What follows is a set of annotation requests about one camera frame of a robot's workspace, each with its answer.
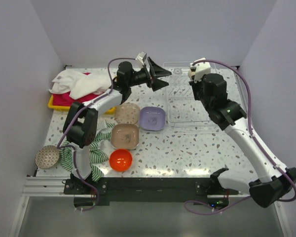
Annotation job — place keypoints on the brown square plate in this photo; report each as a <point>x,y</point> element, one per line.
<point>125,136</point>

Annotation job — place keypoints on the clear glass cup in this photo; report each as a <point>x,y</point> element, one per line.
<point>177,71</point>

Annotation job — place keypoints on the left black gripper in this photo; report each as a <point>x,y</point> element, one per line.
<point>157,84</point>

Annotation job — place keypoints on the aluminium frame rail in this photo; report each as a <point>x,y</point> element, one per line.
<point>44,187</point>

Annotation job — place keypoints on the yellow plastic tray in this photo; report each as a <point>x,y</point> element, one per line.
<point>64,108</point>

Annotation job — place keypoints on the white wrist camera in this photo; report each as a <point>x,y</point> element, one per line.
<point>198,70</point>
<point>141,58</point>

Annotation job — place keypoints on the clear brown glass plate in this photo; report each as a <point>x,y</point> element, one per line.
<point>127,113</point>

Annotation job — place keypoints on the purple square plate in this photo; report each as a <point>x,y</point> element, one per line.
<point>152,118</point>

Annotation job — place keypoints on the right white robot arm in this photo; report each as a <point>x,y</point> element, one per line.
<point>275,179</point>

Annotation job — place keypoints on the white wire dish rack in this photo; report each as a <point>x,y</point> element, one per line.
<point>184,113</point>

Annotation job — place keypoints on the patterned ceramic bowl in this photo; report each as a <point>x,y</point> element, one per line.
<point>47,157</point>

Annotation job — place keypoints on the green striped cloth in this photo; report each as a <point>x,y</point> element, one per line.
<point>98,152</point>

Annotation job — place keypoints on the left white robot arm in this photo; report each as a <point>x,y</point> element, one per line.
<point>81,122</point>

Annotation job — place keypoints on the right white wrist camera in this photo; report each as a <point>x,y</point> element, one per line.
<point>198,70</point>

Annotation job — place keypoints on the magenta cloth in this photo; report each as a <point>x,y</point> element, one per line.
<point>61,100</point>

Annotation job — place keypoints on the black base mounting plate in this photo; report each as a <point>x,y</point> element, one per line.
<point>108,190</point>

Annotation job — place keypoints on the white towel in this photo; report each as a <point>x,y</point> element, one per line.
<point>79,84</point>

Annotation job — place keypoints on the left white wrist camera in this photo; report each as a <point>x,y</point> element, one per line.
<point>141,58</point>

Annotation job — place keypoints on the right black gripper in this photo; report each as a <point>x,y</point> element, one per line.
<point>195,86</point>

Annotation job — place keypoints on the orange plastic bowl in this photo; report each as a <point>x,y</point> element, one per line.
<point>120,160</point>

